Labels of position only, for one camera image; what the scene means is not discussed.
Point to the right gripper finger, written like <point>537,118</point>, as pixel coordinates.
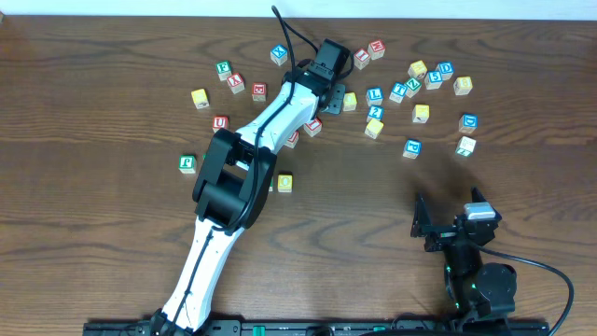
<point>421,223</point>
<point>477,196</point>

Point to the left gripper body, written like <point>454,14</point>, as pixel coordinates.
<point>335,99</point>

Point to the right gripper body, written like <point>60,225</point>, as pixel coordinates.
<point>444,234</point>

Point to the yellow O block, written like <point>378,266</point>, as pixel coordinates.
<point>285,183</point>
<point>349,102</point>

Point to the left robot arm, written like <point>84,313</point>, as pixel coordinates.
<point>233,185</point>

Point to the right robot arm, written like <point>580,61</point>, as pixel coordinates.
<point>479,289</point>

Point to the red I block top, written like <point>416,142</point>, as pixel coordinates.
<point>361,59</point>

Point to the red i block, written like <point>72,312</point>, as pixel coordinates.
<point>313,127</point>
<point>361,59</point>

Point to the red N block top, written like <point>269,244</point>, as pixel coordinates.
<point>376,49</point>

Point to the blue X block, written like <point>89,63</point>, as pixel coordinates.
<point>279,54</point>

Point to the green Z block right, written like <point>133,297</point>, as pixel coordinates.
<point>465,146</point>

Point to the green z block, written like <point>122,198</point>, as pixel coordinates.
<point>465,146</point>
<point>413,85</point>

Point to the blue L block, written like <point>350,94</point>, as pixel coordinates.
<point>374,96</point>

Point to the red I block centre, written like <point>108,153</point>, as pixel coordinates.
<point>313,127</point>

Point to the blue P block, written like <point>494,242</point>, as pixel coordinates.
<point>412,149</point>

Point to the blue 2 block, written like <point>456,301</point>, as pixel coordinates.
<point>375,112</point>

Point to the blue D block right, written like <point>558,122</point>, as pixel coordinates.
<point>468,123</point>

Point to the blue d block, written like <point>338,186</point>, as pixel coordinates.
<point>446,70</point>
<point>468,123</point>

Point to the blue T block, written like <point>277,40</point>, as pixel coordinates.
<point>398,92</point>

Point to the red E block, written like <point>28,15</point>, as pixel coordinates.
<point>259,91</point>

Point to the yellow block below 2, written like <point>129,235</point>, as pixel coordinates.
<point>374,128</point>

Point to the yellow block top right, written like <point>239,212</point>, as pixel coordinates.
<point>418,70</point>

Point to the red u block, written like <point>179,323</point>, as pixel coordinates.
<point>292,140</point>
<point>220,122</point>

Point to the red X block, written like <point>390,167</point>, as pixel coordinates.
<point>236,83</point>

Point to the blue 5 block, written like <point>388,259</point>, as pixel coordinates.
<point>433,80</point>

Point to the green F block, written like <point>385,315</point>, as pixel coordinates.
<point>223,70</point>

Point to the yellow 8 block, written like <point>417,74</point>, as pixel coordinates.
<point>462,86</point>

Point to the blue D block top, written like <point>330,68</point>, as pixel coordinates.
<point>446,70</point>

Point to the red U block left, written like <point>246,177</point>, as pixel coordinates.
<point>220,122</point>

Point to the yellow block left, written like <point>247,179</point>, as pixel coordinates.
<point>200,98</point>

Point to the green J block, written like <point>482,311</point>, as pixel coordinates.
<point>187,164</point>

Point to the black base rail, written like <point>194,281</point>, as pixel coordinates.
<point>229,327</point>

